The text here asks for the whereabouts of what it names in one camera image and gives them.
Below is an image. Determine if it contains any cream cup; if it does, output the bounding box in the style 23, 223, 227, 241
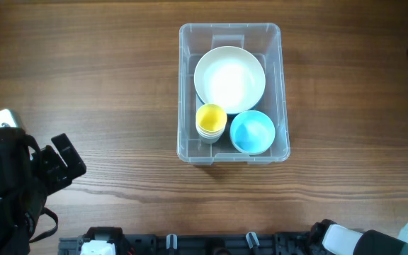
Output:
198, 132, 222, 137

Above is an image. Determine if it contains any clear plastic storage bin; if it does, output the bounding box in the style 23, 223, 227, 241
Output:
176, 23, 290, 165

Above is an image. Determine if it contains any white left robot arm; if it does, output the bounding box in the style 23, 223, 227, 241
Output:
0, 127, 86, 254

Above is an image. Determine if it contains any large dark blue bowl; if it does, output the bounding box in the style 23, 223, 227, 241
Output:
195, 93, 264, 116

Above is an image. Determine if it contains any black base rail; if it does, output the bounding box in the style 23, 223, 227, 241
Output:
58, 227, 328, 255

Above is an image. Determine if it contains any yellow cup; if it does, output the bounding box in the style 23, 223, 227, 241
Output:
195, 103, 227, 133

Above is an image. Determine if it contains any grey cup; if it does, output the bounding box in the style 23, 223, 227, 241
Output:
200, 136, 219, 144

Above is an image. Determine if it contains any large cream bowl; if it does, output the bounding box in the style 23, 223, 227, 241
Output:
193, 46, 266, 115

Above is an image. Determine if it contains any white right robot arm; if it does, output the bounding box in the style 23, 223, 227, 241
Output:
306, 220, 408, 255

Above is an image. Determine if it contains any pink cup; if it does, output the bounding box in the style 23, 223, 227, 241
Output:
197, 127, 225, 139

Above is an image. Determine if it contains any light blue bowl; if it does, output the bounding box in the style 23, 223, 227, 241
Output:
229, 110, 276, 155

